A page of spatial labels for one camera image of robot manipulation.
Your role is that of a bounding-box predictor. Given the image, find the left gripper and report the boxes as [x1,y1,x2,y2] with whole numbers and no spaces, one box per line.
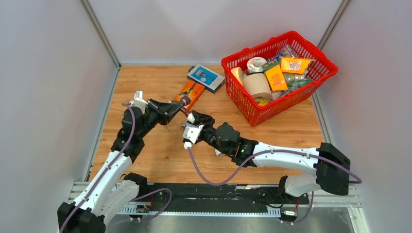
[137,99,182,139]

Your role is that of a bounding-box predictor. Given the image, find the brown water faucet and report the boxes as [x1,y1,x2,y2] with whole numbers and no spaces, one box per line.
[171,97,191,117]

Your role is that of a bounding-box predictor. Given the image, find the white pipe elbow fitting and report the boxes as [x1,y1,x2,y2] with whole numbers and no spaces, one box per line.
[187,113,195,124]
[214,149,224,156]

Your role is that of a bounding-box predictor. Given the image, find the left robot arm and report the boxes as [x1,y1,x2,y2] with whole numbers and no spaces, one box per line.
[57,98,188,233]

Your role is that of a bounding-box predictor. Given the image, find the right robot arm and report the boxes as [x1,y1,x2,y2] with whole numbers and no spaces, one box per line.
[183,111,351,203]

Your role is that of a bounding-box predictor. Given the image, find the orange razor box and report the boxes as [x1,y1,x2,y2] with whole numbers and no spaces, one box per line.
[173,80,205,110]

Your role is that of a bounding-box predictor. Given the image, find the blue white box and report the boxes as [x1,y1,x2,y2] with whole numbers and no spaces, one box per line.
[187,64,225,94]

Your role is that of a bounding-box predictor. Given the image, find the brown paper roll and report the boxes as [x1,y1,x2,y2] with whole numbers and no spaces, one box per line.
[243,73,272,101]

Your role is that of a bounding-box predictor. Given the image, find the white tape roll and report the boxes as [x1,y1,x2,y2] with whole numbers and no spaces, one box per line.
[246,57,267,73]

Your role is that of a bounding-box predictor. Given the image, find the orange green sponge box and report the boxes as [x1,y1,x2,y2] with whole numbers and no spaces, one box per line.
[261,61,288,91]

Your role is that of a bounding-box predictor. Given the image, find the green plastic packet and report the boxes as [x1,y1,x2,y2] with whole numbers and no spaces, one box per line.
[282,72,312,95]

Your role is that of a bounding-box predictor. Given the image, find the orange packet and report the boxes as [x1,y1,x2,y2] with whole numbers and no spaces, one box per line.
[279,56,315,74]

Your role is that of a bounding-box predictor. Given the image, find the red plastic basket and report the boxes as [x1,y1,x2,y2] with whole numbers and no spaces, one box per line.
[221,31,338,126]

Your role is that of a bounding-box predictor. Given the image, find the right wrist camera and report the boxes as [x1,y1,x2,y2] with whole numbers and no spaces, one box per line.
[183,123,204,150]

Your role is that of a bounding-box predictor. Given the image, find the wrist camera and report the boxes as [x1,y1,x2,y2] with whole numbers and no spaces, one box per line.
[183,123,204,150]
[129,91,148,113]

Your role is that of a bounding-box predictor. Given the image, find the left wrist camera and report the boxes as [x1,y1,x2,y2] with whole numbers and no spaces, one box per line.
[129,91,148,113]

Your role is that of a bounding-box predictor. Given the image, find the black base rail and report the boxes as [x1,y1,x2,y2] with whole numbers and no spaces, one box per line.
[131,183,309,214]

